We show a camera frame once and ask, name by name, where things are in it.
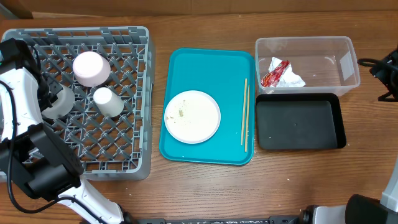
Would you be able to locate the small pink bowl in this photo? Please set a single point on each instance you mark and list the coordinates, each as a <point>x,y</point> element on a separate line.
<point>91,69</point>

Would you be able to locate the clear plastic bin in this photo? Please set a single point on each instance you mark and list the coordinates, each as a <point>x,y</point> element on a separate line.
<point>327,64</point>

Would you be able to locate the red snack wrapper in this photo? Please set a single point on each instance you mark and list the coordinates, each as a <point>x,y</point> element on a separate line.
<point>273,77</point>

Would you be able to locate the white paper cup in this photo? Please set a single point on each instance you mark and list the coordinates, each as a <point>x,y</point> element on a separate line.
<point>108,102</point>

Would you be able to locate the black plastic tray bin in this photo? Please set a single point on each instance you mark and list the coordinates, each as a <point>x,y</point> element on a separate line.
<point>299,121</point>

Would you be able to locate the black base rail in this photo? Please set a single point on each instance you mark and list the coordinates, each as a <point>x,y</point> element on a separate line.
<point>271,220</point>

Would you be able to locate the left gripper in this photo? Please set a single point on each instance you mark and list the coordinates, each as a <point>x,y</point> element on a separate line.
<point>55,88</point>

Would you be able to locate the large white plate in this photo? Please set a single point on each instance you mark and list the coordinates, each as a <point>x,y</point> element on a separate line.
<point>201,124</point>

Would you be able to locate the grey plastic dish rack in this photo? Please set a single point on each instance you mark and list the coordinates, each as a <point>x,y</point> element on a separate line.
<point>116,148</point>

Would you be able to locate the teal serving tray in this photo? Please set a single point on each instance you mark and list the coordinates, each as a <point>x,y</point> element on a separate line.
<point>221,74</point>

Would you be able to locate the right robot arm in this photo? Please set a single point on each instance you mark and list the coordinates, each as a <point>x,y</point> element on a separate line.
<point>360,209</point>

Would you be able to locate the left wooden chopstick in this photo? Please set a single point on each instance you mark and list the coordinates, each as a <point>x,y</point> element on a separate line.
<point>244,109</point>

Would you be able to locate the grey metal saucer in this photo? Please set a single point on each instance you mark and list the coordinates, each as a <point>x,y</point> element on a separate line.
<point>62,106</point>

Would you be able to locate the rice leftovers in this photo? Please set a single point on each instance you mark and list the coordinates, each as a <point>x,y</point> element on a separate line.
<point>178,109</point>

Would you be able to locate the right wooden chopstick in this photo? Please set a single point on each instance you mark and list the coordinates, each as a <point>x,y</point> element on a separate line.
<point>247,117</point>

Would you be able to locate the wooden chopstick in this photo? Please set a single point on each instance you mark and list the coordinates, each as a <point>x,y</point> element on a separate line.
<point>244,109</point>
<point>247,117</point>

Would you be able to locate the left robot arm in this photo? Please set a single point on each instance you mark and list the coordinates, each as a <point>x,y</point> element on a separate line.
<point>33,157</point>

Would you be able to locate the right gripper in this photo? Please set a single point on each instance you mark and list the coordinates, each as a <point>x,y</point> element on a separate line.
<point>384,74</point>

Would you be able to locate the white tissue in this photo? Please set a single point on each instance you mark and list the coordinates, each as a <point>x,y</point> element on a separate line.
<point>288,78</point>

